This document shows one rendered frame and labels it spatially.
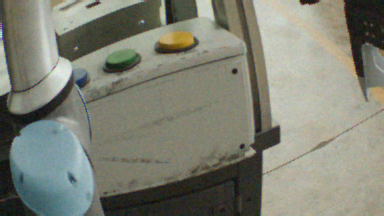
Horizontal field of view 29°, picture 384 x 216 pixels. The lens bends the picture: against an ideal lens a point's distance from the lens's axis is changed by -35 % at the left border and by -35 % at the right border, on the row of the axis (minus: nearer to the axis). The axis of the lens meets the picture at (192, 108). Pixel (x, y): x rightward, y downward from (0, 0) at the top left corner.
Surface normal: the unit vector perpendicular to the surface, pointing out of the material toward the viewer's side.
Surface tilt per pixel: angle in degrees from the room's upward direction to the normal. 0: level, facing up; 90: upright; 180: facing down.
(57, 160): 8
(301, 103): 0
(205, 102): 90
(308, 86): 0
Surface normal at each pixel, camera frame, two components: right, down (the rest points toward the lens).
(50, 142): -0.10, -0.81
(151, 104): 0.41, 0.38
